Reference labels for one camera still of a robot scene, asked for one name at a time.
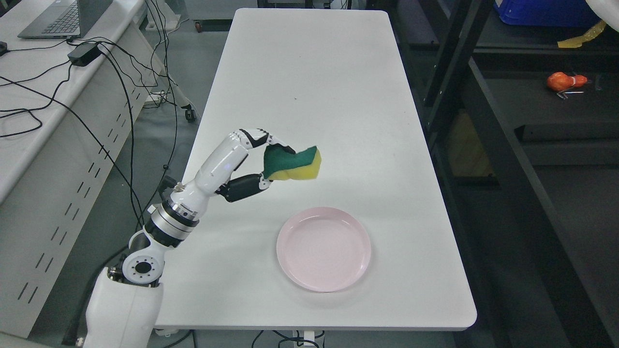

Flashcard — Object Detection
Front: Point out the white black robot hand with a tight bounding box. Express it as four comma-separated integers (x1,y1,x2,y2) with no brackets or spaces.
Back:
162,129,296,221

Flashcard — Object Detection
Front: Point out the green yellow sponge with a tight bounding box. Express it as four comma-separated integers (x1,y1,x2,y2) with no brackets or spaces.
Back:
263,145,322,181

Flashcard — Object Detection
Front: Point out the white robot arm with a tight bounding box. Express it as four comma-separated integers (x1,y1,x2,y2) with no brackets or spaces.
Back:
83,191,209,348

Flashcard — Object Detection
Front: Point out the black metal shelf rack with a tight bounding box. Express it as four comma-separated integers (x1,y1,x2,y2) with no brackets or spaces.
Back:
368,0,618,348

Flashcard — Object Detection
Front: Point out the white power strip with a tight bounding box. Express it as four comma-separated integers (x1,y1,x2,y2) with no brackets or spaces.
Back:
144,93,164,107

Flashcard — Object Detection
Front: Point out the pink round plate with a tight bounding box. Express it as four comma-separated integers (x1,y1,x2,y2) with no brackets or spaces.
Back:
276,207,372,292

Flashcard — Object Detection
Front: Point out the white side desk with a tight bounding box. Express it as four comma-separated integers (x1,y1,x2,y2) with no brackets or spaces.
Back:
0,0,148,338

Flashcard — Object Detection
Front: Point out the white table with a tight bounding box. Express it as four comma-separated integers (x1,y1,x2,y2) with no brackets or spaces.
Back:
157,8,478,332

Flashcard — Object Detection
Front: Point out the black power adapter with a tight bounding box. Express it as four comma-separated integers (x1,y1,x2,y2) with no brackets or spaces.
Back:
67,42,102,67

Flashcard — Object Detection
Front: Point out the grey laptop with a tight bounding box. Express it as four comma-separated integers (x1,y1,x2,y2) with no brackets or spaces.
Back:
18,0,113,40

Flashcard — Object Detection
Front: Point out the orange toy object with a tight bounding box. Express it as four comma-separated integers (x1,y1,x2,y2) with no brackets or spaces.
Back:
546,72,588,92

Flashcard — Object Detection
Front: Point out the blue plastic bin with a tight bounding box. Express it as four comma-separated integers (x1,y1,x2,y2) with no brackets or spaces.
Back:
493,0,601,27

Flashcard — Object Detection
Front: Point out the black cable bundle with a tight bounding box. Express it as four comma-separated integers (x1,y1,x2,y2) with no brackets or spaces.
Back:
0,0,180,242

